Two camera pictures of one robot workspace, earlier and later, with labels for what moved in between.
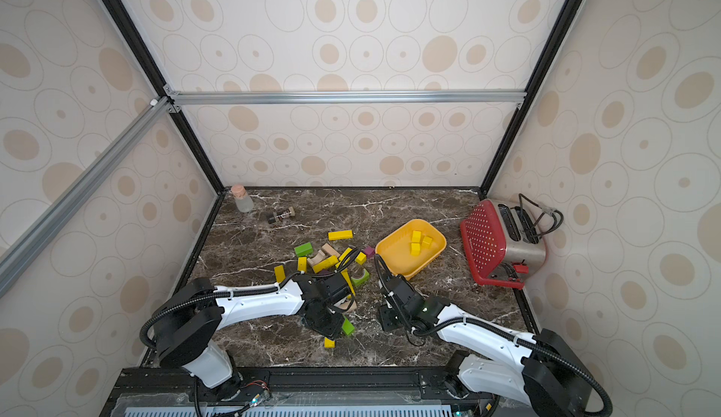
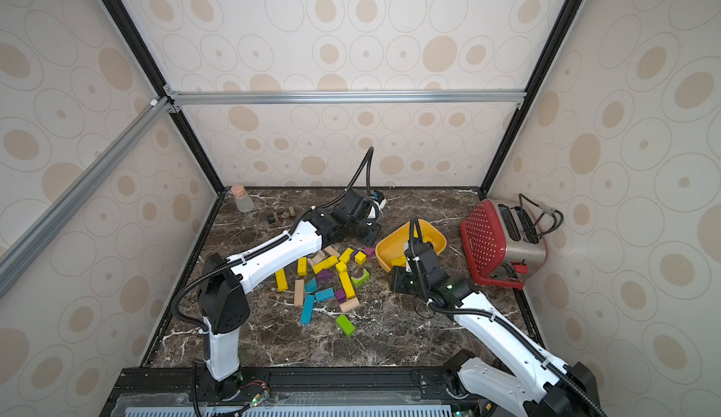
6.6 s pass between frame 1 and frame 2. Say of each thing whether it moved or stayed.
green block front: stayed
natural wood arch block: stayed
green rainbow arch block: stayed
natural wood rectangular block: stayed
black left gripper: moved
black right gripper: moved
